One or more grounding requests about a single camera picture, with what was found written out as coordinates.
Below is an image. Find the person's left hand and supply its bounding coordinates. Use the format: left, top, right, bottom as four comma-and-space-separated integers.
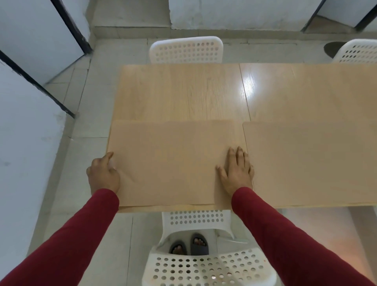
86, 152, 121, 194

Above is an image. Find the person's right hand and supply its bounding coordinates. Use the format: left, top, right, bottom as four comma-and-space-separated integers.
216, 146, 254, 195

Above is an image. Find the brown paper sheet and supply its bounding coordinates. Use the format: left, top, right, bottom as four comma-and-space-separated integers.
242, 121, 377, 207
107, 120, 248, 207

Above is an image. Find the person's left forearm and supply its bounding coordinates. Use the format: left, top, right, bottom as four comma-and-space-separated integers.
0, 188, 120, 286

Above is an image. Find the person's right forearm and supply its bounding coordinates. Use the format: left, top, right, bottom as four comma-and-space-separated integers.
231, 187, 375, 286

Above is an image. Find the black slipper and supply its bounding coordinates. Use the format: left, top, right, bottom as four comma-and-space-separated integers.
169, 240, 188, 256
190, 233, 210, 256

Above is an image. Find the white black-framed partition panel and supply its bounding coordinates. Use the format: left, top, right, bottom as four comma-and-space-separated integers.
0, 0, 93, 86
0, 50, 76, 276
302, 0, 377, 32

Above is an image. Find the white perforated plastic chair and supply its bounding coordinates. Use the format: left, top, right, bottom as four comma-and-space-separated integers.
142, 209, 277, 286
149, 36, 224, 65
332, 39, 377, 64

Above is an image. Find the dark round stool seat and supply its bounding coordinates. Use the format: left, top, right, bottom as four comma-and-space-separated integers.
324, 42, 349, 59

